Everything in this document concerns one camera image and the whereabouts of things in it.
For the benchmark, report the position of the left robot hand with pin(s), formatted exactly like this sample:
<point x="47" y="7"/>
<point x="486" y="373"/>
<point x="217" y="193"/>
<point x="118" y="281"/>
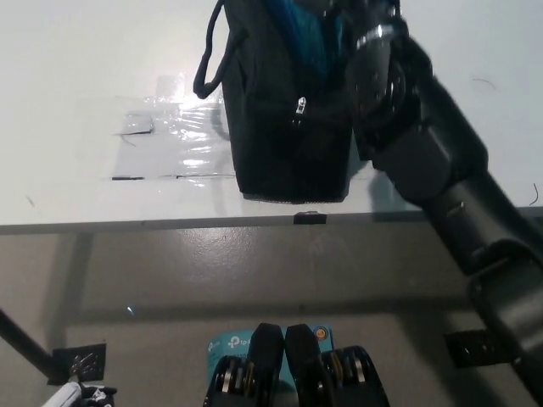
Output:
<point x="91" y="396"/>

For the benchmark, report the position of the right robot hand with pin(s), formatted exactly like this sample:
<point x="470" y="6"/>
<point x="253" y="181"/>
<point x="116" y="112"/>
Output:
<point x="365" y="10"/>

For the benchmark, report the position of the blue plastic-wrapped plate stack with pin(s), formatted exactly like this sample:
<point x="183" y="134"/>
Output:
<point x="305" y="46"/>

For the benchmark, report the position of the black table leg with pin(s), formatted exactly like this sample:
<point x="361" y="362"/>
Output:
<point x="21" y="339"/>

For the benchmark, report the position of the teal tp-link box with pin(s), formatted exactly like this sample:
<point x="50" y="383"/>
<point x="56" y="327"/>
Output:
<point x="227" y="342"/>

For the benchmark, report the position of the small black tape strip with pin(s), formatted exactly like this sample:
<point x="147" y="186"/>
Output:
<point x="309" y="218"/>

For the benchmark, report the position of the clear plastic sheet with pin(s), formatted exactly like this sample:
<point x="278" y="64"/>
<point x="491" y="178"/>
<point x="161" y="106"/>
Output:
<point x="169" y="144"/>

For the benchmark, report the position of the small grey tape piece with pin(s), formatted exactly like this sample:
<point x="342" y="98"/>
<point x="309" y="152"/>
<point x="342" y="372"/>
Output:
<point x="136" y="124"/>

